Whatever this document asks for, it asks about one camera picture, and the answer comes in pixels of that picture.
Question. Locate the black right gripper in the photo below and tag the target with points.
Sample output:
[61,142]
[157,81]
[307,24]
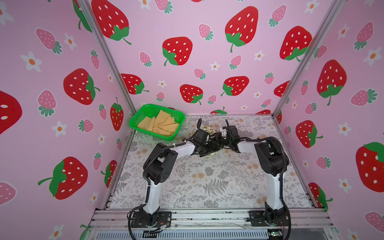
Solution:
[222,142]

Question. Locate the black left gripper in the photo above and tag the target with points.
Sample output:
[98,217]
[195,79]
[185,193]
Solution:
[211,149]

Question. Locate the lemon print skirt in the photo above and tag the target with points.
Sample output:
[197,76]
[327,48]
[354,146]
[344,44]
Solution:
[210,130]

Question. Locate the tan skirt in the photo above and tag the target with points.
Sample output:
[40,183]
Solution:
[163,124]

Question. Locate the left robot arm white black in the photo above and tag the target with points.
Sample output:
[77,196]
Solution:
[160,163]

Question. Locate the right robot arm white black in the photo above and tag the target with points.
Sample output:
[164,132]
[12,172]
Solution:
[274,163]

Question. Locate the green plastic basket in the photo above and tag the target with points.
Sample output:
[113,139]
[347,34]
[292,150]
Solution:
[151,110]

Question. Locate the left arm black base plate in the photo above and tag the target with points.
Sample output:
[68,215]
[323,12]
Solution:
[144,220]

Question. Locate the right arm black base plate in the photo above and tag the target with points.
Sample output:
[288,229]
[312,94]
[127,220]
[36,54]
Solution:
[269,218]

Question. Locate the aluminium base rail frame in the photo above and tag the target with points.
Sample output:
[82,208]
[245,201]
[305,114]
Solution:
[213,224]

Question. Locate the aluminium corner post right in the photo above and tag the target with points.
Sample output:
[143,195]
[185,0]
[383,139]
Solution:
[327,22]

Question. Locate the aluminium corner post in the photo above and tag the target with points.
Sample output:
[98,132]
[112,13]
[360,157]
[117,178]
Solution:
[327,22]
[90,17]

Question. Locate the aluminium corner post left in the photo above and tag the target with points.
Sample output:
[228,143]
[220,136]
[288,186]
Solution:
[90,17]

